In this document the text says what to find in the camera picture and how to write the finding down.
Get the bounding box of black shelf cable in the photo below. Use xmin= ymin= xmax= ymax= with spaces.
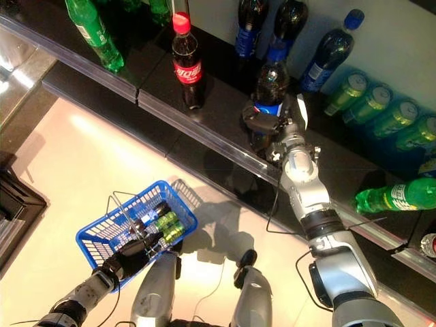
xmin=390 ymin=206 xmax=433 ymax=255

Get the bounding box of black shelf board clear rail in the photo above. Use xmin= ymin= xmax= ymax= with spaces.
xmin=42 ymin=60 xmax=180 ymax=158
xmin=0 ymin=0 xmax=171 ymax=104
xmin=391 ymin=211 xmax=436 ymax=283
xmin=166 ymin=131 xmax=436 ymax=320
xmin=136 ymin=27 xmax=413 ymax=255

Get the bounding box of Coca-Cola bottle red cap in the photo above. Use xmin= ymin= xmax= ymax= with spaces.
xmin=171 ymin=12 xmax=206 ymax=110

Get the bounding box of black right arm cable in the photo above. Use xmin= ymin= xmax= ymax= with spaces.
xmin=265 ymin=176 xmax=334 ymax=311

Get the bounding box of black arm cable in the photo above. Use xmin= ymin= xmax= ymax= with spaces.
xmin=97 ymin=277 xmax=121 ymax=327
xmin=265 ymin=176 xmax=334 ymax=311

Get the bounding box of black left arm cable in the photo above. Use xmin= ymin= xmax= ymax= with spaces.
xmin=97 ymin=277 xmax=121 ymax=327

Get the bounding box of dark shelf base frame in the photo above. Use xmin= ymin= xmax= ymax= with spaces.
xmin=0 ymin=166 xmax=48 ymax=270

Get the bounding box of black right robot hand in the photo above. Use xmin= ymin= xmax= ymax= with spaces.
xmin=241 ymin=93 xmax=309 ymax=133

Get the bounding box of small water bottle red cap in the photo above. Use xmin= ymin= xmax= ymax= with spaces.
xmin=420 ymin=232 xmax=436 ymax=259

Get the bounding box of blue plastic shopping basket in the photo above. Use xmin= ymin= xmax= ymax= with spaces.
xmin=75 ymin=179 xmax=199 ymax=294

